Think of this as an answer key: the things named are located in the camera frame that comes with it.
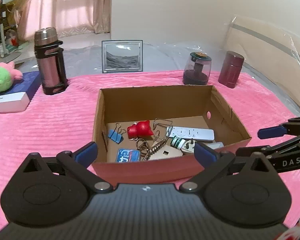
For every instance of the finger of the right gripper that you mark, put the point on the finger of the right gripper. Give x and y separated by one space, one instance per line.
287 147
291 127

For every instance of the green white round bottle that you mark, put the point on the green white round bottle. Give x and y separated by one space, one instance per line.
178 142

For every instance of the cluttered shelf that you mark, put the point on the cluttered shelf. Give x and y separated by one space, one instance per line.
9 42

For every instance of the white remote control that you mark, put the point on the white remote control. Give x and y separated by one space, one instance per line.
188 133

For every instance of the silver wire rack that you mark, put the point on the silver wire rack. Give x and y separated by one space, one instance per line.
162 128

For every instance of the silver picture frame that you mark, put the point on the silver picture frame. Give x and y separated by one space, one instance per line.
122 56

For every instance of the blue card packet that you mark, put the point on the blue card packet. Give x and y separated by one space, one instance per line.
127 155

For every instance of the beige wooden block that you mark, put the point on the beige wooden block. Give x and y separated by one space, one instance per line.
166 152

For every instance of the white blue book box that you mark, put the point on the white blue book box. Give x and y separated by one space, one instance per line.
18 97

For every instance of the brown cardboard box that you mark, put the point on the brown cardboard box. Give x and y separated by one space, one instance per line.
162 106

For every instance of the pink curtain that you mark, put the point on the pink curtain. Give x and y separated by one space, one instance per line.
68 17

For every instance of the blue binder clip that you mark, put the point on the blue binder clip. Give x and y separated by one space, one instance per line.
116 134

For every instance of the maroon cylindrical container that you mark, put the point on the maroon cylindrical container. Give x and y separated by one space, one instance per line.
231 69

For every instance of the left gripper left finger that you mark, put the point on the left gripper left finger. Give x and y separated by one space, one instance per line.
76 163

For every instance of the pink plush blanket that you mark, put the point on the pink plush blanket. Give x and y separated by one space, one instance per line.
51 124

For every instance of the white power plug adapter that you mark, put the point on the white power plug adapter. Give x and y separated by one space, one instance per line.
188 147

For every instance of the red blue cartoon figurine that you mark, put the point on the red blue cartoon figurine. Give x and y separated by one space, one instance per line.
140 129

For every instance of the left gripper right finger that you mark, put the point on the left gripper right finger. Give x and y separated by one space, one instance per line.
215 164

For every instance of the silver pink thermos flask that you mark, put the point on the silver pink thermos flask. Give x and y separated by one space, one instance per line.
50 61

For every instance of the green pink plush toy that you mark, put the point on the green pink plush toy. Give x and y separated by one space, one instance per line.
8 74

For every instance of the plastic wrapped headboard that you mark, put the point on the plastic wrapped headboard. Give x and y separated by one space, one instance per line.
272 51

